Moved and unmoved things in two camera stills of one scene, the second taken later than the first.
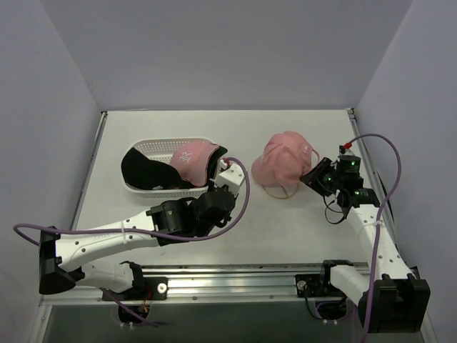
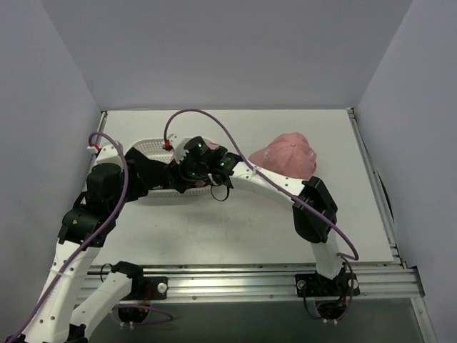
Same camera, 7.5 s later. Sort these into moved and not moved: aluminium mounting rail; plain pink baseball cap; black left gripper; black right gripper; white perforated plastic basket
Moved: black left gripper; black right gripper
Not moved: plain pink baseball cap; white perforated plastic basket; aluminium mounting rail
